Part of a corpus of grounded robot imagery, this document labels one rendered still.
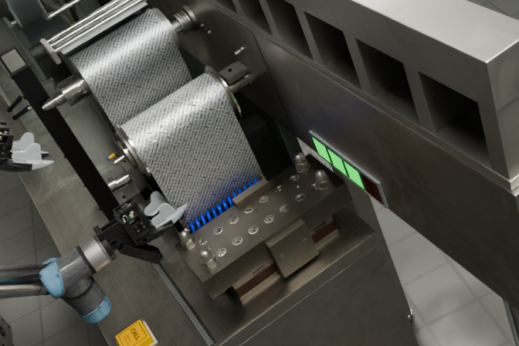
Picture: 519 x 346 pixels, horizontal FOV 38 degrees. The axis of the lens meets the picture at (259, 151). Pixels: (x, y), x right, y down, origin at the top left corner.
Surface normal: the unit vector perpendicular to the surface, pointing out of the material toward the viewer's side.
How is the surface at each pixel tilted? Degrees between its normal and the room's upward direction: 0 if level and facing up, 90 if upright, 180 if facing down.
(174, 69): 92
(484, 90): 90
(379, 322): 90
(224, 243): 0
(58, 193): 0
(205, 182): 90
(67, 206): 0
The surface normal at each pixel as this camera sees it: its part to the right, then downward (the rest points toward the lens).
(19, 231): -0.33, -0.73
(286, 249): 0.47, 0.42
